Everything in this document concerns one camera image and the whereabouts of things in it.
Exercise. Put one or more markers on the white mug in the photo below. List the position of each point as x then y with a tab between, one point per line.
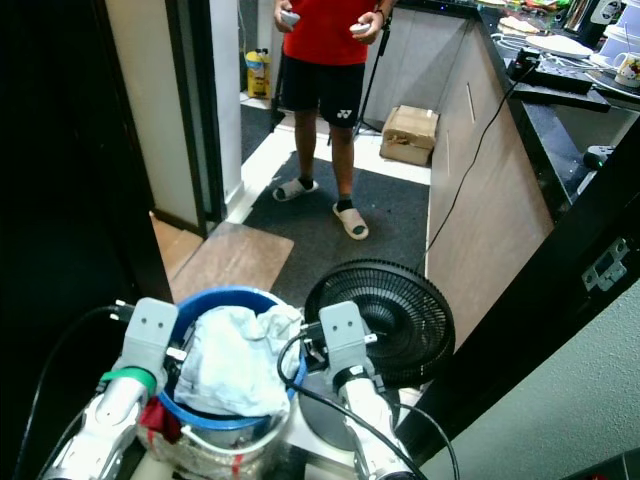
628	68

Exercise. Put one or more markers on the brown cardboard box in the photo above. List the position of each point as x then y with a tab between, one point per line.
408	135

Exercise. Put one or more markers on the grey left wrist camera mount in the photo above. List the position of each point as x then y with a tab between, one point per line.
148	330

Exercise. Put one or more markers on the wooden kitchen cabinet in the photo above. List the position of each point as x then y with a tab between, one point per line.
485	190

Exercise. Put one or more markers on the yellow plastic bottle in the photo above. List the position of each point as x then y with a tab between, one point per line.
257	74

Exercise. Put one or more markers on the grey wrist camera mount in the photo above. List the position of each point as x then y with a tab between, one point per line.
342	335
148	330

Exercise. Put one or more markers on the black door frame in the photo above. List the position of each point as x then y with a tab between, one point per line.
198	110

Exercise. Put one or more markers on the blue plastic bucket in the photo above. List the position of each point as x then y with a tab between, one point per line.
240	296

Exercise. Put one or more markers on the person in red shirt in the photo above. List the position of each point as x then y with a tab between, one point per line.
325	40

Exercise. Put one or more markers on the dark grey floor rug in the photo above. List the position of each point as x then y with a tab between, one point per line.
370	235

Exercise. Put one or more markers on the black power adapter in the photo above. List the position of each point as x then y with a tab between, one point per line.
523	64

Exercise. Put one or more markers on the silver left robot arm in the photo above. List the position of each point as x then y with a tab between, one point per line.
105	425

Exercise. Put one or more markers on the red cloth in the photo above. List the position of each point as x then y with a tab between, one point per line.
160	420

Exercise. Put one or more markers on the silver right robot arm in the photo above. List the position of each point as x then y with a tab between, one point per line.
370	425

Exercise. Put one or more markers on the black floor fan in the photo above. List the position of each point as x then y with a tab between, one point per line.
405	320

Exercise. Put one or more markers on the white plate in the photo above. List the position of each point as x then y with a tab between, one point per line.
558	46

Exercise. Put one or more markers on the brown door mat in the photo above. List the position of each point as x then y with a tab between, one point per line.
230	260

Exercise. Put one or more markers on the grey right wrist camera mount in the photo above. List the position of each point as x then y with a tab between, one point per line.
342	335

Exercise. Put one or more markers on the white crumpled cloth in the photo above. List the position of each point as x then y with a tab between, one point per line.
230	360

